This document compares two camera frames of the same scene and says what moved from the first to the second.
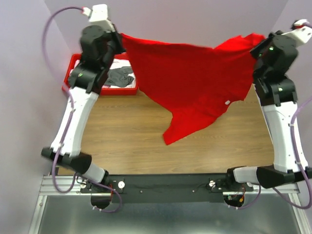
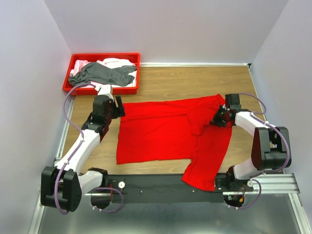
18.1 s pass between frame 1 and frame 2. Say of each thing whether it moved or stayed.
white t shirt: stayed
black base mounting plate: stayed
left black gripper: moved
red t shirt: moved
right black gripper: moved
